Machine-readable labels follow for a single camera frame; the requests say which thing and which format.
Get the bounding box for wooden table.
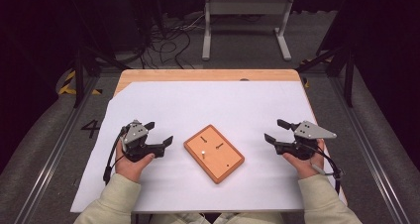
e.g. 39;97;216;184
113;68;348;206

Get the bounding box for grey metal stand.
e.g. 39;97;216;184
201;0;296;61

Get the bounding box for tangle of black floor cables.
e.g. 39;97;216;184
138;14;206;69

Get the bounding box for aluminium floor rail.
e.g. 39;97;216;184
13;76;100;224
330;76;410;224

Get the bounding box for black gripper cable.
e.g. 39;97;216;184
102;126;128;185
310;144;345;195

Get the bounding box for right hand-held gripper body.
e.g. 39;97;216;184
275;120;338;162

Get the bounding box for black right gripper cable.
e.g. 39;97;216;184
310;144;345;195

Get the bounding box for person's beige trousers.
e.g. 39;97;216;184
157;212;285;224

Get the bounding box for yellow and black hazard tape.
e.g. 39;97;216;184
58;69;103;96

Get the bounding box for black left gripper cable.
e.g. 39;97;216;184
102;126;128;185

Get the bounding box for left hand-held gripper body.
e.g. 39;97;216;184
120;119;166;163

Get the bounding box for white sheet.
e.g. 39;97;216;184
69;80;348;214

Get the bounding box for wooden board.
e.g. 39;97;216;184
183;124;246;184

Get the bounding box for person's right hand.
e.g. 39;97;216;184
281;138;326;180

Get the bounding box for black metal frame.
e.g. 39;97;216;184
295;45;356;108
73;42;130;109

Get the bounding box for person's left hand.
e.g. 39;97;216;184
114;148;156;184

